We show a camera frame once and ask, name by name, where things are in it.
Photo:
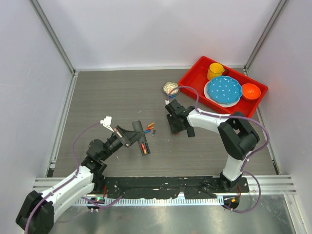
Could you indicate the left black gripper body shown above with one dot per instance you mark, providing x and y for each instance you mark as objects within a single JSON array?
[{"x": 118, "y": 133}]

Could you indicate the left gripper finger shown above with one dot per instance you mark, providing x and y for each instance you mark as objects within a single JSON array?
[
  {"x": 134, "y": 134},
  {"x": 139, "y": 138}
]

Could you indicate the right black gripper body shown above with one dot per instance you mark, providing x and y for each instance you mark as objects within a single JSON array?
[{"x": 174, "y": 126}]

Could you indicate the black remote control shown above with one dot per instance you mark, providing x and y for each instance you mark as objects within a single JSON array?
[{"x": 137, "y": 126}]

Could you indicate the black battery cover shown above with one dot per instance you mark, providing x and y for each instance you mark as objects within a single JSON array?
[{"x": 190, "y": 132}]

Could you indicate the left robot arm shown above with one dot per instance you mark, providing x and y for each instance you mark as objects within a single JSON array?
[{"x": 41, "y": 210}]

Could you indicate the small patterned bowl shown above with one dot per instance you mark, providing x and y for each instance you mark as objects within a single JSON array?
[{"x": 170, "y": 88}]

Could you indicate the red plastic tray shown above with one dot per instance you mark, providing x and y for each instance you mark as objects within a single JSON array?
[{"x": 196, "y": 78}]

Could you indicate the blue dotted plate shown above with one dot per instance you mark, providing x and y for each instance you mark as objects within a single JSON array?
[{"x": 224, "y": 89}]

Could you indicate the yellow mug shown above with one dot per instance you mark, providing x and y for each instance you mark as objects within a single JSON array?
[{"x": 216, "y": 70}]

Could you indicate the orange bowl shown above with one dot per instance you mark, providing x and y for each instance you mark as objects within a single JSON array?
[{"x": 250, "y": 91}]

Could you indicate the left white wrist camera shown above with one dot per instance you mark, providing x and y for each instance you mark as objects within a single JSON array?
[{"x": 106, "y": 122}]

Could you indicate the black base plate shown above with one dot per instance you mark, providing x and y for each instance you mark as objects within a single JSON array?
[{"x": 193, "y": 187}]

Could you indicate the white cable duct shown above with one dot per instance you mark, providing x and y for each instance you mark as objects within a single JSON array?
[{"x": 179, "y": 201}]

